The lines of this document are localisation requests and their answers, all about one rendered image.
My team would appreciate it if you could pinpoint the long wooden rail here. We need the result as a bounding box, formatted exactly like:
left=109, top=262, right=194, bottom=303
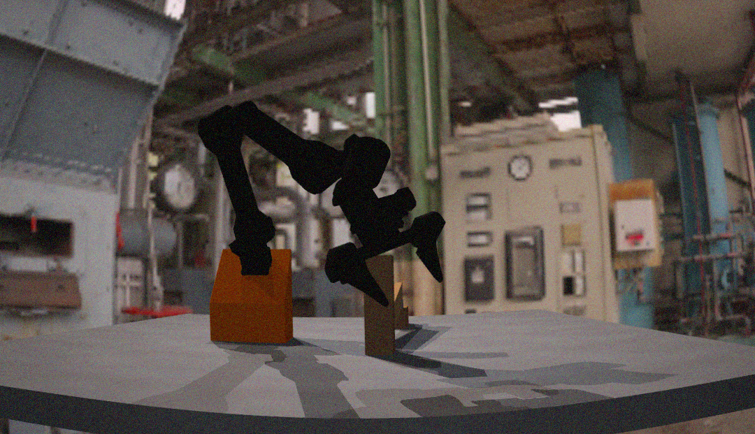
left=394, top=282, right=403, bottom=326

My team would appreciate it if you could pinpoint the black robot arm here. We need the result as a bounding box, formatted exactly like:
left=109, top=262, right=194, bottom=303
left=197, top=101, right=417, bottom=275

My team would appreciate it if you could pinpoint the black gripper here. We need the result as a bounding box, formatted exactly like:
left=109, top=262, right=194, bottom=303
left=324, top=197, right=446, bottom=307

